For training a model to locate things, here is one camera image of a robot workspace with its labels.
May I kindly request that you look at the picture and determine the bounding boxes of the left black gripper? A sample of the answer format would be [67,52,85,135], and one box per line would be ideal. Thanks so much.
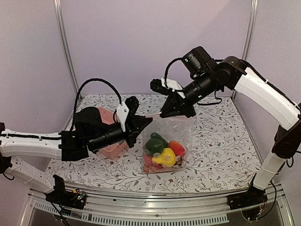
[88,115,152,152]

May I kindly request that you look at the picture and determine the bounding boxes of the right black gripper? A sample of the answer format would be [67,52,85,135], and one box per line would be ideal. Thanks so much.
[160,70,218,117]

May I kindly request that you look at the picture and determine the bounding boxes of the green toy pepper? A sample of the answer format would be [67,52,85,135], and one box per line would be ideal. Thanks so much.
[144,138,164,157]

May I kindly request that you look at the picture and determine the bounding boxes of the clear zip top bag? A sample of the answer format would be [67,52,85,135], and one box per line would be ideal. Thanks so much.
[142,114,194,174]

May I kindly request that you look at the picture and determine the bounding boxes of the yellow toy pepper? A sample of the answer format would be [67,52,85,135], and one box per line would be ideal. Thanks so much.
[152,148,176,167]

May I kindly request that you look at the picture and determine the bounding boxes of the green toy cucumber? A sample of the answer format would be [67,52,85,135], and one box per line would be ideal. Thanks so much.
[150,132,169,148]

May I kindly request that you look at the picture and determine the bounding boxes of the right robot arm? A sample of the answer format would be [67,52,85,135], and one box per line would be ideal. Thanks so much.
[158,46,301,205]

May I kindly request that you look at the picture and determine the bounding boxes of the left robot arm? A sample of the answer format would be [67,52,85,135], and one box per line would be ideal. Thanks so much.
[0,106,153,204]

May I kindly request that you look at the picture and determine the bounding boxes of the pink plastic basket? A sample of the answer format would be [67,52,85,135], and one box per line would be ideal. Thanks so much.
[75,107,127,160]

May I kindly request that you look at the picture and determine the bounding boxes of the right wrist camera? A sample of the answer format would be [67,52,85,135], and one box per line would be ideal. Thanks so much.
[150,77,185,99]

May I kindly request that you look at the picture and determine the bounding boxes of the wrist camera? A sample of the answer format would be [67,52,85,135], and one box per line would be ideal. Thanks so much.
[115,96,139,132]
[150,77,185,99]

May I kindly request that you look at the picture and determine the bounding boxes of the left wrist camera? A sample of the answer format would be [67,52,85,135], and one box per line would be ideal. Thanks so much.
[115,96,139,132]

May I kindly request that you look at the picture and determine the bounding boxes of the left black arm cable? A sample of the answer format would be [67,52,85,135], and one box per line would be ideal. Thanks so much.
[72,78,123,118]

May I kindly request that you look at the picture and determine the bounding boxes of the aluminium front rail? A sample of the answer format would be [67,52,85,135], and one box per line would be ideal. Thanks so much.
[20,183,297,226]

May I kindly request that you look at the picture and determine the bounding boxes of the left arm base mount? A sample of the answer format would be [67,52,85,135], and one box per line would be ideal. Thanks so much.
[45,175,87,210]

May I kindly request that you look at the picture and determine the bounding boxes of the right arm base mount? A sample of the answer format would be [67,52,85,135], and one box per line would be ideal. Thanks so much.
[227,185,268,221]

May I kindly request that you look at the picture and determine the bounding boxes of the right aluminium frame post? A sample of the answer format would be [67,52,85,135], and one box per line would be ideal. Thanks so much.
[230,0,259,100]

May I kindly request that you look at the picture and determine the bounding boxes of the aluminium frame post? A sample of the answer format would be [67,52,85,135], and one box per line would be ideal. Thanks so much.
[53,0,79,94]
[230,0,259,100]

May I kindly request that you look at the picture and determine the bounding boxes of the left aluminium frame post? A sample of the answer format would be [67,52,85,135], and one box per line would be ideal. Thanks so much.
[53,0,79,94]

